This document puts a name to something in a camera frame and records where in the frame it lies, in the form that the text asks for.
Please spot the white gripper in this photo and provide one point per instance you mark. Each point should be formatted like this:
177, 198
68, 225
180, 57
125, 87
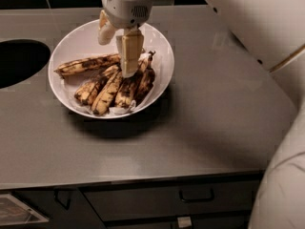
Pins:
125, 10

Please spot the long spotted banana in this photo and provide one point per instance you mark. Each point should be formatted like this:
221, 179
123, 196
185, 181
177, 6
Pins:
105, 98

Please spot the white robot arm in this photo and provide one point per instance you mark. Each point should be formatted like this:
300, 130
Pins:
236, 103

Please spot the large white bowl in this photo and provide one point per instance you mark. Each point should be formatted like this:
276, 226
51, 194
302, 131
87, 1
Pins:
82, 43

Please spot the dark spotted banana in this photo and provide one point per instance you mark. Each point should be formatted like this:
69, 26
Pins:
126, 93

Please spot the rightmost dark banana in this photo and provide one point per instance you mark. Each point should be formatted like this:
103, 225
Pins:
146, 84

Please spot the top spotted banana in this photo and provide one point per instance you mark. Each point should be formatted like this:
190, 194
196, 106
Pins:
87, 64

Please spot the left short spotted banana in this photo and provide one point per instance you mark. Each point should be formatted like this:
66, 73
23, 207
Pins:
89, 91

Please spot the dark round counter hole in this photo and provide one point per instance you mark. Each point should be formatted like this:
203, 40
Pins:
21, 59

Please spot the small white label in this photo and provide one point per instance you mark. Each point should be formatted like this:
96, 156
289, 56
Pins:
184, 223

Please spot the dark drawer front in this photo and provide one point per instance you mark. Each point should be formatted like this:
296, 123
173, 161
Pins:
158, 202

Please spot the framed glass panel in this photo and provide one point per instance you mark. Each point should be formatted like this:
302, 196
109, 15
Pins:
13, 211

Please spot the black cabinet handle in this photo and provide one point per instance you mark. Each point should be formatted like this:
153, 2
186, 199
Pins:
63, 198

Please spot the black drawer handle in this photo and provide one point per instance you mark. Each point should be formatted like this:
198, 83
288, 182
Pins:
196, 196

